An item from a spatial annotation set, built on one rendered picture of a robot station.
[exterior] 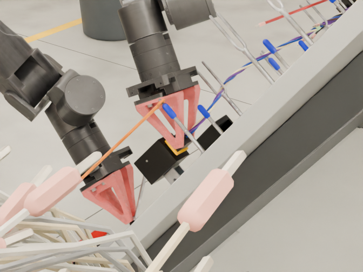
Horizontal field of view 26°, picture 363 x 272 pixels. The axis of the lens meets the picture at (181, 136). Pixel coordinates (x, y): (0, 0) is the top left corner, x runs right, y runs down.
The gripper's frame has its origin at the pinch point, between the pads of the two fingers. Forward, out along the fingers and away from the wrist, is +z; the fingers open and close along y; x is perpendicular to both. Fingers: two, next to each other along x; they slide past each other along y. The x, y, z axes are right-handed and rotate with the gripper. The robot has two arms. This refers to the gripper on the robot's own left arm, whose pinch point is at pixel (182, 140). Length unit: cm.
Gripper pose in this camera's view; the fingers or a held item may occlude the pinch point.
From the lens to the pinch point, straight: 108.0
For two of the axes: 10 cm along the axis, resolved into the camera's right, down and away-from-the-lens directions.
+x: -8.5, 2.6, 4.6
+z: 3.2, 9.5, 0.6
